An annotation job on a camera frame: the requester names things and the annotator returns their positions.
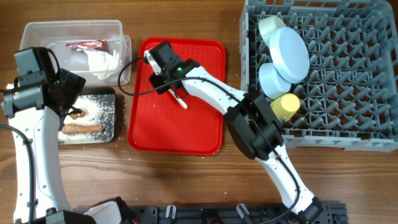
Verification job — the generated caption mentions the brown food scrap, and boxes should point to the brown food scrap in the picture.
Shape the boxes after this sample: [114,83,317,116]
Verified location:
[68,109,85,119]

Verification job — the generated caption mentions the white plastic spoon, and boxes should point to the white plastic spoon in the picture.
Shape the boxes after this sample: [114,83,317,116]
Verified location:
[169,89,188,110]

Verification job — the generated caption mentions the brown carrot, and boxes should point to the brown carrot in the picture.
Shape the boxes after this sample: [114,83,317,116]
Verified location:
[61,124,104,135]

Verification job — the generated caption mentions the white rice pile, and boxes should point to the white rice pile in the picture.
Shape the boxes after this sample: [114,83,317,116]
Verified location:
[58,95,116,144]

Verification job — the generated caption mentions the white napkin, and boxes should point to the white napkin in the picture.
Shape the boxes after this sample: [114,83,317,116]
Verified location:
[83,49,121,80]

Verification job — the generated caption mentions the red snack wrapper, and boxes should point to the red snack wrapper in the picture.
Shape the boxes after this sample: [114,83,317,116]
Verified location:
[65,40,106,49]

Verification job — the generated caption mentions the light blue rice bowl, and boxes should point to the light blue rice bowl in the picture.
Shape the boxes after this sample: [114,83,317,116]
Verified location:
[259,63,291,100]

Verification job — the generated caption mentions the green bowl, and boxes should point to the green bowl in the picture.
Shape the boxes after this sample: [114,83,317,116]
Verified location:
[258,16,285,46]

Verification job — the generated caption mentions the light blue plate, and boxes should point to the light blue plate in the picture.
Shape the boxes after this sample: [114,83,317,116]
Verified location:
[269,27,310,83]

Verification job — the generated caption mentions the yellow plastic cup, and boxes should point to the yellow plastic cup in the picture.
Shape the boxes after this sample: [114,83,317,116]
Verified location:
[271,93,300,121]

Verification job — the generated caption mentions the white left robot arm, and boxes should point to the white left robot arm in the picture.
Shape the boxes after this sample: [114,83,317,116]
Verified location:
[1,47,140,224]

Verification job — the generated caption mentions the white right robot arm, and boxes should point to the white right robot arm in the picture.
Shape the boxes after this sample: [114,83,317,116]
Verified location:
[143,56,323,223]

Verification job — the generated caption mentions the black waste tray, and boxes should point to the black waste tray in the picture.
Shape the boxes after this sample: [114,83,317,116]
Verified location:
[57,86,117,146]

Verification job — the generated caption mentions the clear plastic waste bin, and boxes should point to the clear plastic waste bin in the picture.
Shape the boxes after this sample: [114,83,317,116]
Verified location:
[20,20,132,86]

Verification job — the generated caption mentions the grey plastic dishwasher rack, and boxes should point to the grey plastic dishwasher rack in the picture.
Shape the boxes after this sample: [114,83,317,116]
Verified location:
[239,0,397,152]

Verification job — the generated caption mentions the red plastic tray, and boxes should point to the red plastic tray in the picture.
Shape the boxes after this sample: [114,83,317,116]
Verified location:
[127,37,226,156]

